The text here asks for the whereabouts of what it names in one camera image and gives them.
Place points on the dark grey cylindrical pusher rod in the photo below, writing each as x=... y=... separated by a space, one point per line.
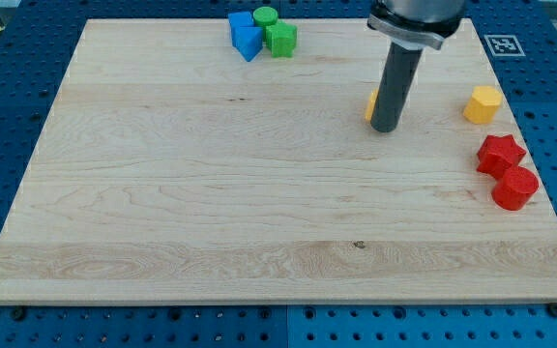
x=399 y=71

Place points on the yellow heart block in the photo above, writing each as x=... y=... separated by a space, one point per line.
x=370 y=105

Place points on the light wooden board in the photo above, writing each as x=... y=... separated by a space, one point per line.
x=171 y=171

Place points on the yellow hexagon block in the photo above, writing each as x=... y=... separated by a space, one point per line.
x=483 y=104

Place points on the white fiducial marker tag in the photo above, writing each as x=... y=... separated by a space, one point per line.
x=503 y=45

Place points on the green star block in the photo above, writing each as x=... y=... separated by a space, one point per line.
x=281 y=38

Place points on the red star block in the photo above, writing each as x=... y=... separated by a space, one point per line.
x=499 y=153

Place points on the green cylinder block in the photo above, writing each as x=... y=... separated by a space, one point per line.
x=264 y=17

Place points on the blue triangle block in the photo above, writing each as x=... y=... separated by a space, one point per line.
x=248 y=41

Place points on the blue cube block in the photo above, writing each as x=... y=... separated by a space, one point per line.
x=237 y=20

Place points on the red cylinder block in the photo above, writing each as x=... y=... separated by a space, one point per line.
x=515 y=188

